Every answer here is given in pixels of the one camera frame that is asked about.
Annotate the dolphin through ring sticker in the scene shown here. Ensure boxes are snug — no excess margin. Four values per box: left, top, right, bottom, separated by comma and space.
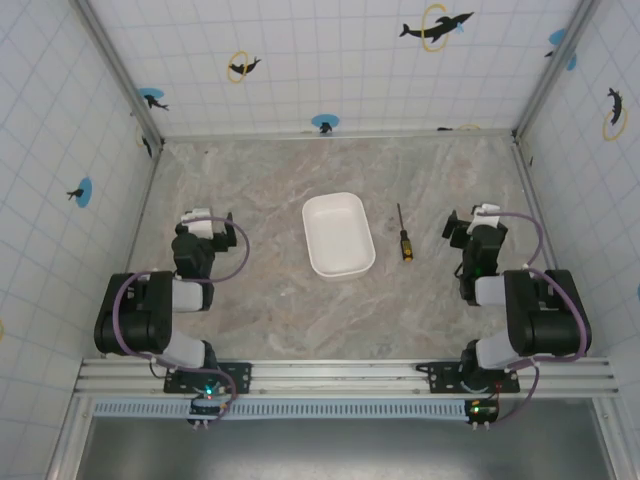
398, 3, 475, 54

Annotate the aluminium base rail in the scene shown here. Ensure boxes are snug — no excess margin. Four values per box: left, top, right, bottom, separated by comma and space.
73, 356, 620, 400

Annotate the grey metal panel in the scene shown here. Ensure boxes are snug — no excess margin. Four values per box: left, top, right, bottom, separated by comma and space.
74, 413, 617, 480

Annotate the aluminium frame post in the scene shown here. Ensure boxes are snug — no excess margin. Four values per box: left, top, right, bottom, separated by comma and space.
511, 0, 603, 141
74, 0, 165, 146

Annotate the sea animal blue circle sticker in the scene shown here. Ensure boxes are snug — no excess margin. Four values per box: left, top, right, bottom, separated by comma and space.
543, 27, 578, 72
66, 176, 94, 208
137, 87, 170, 112
310, 113, 340, 135

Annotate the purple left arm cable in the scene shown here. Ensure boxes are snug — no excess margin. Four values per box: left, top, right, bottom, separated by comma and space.
111, 213, 251, 419

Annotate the seal through ring sticker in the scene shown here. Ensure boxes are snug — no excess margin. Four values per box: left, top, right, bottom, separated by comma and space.
227, 50, 263, 84

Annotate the aluminium frame crossbar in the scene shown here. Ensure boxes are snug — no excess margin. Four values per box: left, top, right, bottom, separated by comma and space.
160, 127, 517, 143

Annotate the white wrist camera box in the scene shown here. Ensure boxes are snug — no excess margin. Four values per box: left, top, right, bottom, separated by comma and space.
471, 202, 502, 229
180, 206, 216, 241

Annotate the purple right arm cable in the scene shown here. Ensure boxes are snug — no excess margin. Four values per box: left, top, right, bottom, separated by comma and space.
492, 211, 589, 419

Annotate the grey slotted cable duct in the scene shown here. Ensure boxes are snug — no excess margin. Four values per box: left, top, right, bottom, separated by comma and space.
91, 398, 501, 419

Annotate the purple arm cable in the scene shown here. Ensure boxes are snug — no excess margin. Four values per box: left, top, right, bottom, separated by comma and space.
111, 213, 251, 419
492, 211, 589, 419

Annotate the orca with ring sticker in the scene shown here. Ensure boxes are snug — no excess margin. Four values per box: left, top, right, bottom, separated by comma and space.
602, 86, 630, 143

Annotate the black yellow handle screwdriver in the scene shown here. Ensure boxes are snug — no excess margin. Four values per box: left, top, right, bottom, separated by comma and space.
396, 202, 415, 263

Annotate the white rectangular plastic bin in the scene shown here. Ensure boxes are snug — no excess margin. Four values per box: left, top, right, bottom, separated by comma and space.
301, 191, 377, 282

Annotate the animal with ring sticker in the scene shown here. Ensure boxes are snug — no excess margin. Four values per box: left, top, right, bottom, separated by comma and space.
135, 122, 154, 159

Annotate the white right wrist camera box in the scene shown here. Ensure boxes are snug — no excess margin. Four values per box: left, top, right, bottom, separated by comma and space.
471, 202, 502, 229

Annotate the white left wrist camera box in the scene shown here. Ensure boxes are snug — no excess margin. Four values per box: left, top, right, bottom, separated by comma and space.
180, 206, 216, 241

